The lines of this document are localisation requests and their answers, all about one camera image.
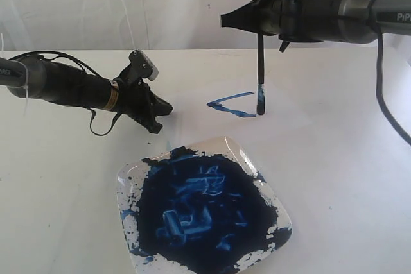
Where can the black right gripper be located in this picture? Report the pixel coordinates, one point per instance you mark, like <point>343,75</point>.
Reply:
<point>291,20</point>

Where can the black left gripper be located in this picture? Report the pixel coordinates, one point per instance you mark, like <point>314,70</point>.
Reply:
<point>139,103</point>

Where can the white paper sheet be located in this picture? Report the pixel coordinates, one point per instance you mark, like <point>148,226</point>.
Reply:
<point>205,108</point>

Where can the black paintbrush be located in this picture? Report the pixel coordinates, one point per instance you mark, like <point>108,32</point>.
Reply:
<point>260,109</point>

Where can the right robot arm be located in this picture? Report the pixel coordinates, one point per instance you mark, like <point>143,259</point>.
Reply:
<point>360,20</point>

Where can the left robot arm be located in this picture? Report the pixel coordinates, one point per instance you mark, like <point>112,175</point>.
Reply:
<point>62,79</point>

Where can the white plate with blue paint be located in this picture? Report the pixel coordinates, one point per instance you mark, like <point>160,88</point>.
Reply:
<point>201,208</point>

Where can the white zip tie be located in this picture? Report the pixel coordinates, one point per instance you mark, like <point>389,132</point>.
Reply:
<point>23,87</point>

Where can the white curtain backdrop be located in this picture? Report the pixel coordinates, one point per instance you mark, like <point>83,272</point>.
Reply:
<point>120,24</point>

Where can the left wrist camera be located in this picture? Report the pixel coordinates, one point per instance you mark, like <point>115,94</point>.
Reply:
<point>141,66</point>

